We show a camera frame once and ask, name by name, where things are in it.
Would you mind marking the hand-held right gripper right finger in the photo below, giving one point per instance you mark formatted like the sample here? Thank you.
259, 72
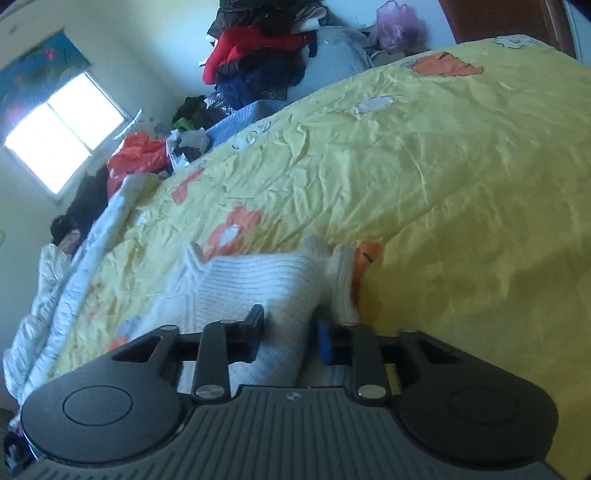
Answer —
325, 344

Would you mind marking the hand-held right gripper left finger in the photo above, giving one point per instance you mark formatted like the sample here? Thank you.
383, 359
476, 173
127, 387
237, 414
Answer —
213, 360

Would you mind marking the white knit sweater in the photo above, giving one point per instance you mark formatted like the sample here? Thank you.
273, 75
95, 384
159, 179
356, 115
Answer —
258, 286

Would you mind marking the black clothes pile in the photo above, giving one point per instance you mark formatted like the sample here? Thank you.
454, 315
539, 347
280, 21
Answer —
87, 203

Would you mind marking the white printed quilt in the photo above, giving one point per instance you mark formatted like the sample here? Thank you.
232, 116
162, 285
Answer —
74, 277

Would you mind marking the yellow printed bedsheet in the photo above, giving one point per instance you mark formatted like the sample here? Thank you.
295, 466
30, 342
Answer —
415, 184

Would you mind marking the pink cloth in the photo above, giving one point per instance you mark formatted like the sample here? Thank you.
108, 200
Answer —
70, 242

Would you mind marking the white crumpled plastic bag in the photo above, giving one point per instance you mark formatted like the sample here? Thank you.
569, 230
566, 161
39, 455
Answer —
187, 147

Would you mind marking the red plastic bag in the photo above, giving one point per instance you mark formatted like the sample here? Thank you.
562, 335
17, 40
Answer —
138, 157

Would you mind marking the blue towel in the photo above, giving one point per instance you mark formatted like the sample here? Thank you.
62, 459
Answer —
244, 120

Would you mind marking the black and green bag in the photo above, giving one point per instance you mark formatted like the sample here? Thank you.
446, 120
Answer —
189, 110

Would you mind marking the checkered cloth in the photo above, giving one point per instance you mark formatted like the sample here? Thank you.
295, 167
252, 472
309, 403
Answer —
219, 101

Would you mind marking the window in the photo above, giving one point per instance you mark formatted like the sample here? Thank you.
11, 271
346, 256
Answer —
64, 134

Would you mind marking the red garment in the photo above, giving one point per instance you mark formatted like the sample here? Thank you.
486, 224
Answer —
249, 44

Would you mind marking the purple plastic bag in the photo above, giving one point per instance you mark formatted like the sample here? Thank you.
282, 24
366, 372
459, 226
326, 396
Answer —
398, 21

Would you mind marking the blue floral curtain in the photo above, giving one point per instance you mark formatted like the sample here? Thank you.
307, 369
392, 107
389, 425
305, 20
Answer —
32, 69

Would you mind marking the brown wooden door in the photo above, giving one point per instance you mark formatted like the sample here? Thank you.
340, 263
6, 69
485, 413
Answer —
498, 21

